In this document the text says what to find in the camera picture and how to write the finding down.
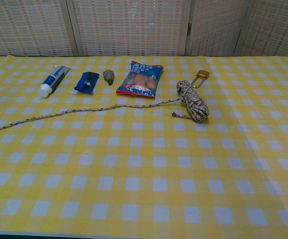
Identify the woven folding screen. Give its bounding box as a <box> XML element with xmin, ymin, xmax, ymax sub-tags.
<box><xmin>0</xmin><ymin>0</ymin><xmax>288</xmax><ymax>57</ymax></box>

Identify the small blue foil packet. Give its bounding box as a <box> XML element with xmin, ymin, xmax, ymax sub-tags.
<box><xmin>74</xmin><ymin>71</ymin><xmax>100</xmax><ymax>95</ymax></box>

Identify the speckled braided rope bundle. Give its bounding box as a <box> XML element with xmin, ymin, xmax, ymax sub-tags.
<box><xmin>0</xmin><ymin>79</ymin><xmax>210</xmax><ymax>137</ymax></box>

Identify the yellow white checked tablecloth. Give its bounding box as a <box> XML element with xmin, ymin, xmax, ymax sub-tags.
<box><xmin>0</xmin><ymin>56</ymin><xmax>288</xmax><ymax>237</ymax></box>

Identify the brass padlock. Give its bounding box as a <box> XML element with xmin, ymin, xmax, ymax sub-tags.
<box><xmin>191</xmin><ymin>70</ymin><xmax>211</xmax><ymax>89</ymax></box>

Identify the blue red snack bag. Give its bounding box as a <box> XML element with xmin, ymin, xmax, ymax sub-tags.
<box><xmin>115</xmin><ymin>60</ymin><xmax>165</xmax><ymax>99</ymax></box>

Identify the small grey stone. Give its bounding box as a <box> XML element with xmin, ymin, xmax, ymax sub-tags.
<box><xmin>102</xmin><ymin>70</ymin><xmax>115</xmax><ymax>86</ymax></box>

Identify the white blue toothpaste tube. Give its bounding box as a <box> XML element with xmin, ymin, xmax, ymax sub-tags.
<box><xmin>37</xmin><ymin>65</ymin><xmax>71</xmax><ymax>99</ymax></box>

